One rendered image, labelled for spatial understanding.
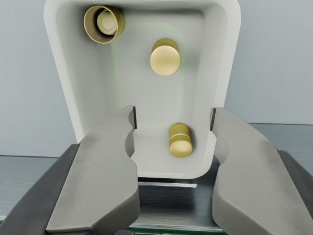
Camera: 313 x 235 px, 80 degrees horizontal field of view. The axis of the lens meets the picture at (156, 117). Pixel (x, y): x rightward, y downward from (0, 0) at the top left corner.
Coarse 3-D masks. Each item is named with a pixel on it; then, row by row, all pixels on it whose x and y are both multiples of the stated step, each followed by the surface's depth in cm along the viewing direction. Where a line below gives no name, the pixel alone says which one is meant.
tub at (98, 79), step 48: (48, 0) 16; (96, 0) 16; (144, 0) 16; (192, 0) 15; (96, 48) 25; (144, 48) 24; (192, 48) 24; (96, 96) 26; (144, 96) 28; (192, 96) 27; (144, 144) 30; (192, 144) 29
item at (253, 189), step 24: (216, 120) 11; (240, 120) 10; (216, 144) 10; (240, 144) 8; (264, 144) 8; (240, 168) 7; (264, 168) 7; (216, 192) 7; (240, 192) 6; (264, 192) 6; (288, 192) 6; (216, 216) 7; (240, 216) 6; (264, 216) 6; (288, 216) 6
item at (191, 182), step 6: (138, 180) 32; (144, 180) 32; (150, 180) 32; (156, 180) 32; (162, 180) 32; (168, 180) 32; (174, 180) 32; (180, 180) 32; (186, 180) 32; (192, 180) 32
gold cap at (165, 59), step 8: (160, 40) 23; (168, 40) 22; (152, 48) 24; (160, 48) 20; (168, 48) 20; (176, 48) 20; (152, 56) 20; (160, 56) 20; (168, 56) 20; (176, 56) 20; (152, 64) 21; (160, 64) 21; (168, 64) 21; (176, 64) 21; (160, 72) 21; (168, 72) 21
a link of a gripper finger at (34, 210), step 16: (64, 160) 8; (48, 176) 7; (64, 176) 7; (32, 192) 6; (48, 192) 6; (16, 208) 6; (32, 208) 6; (48, 208) 6; (0, 224) 5; (16, 224) 5; (32, 224) 5
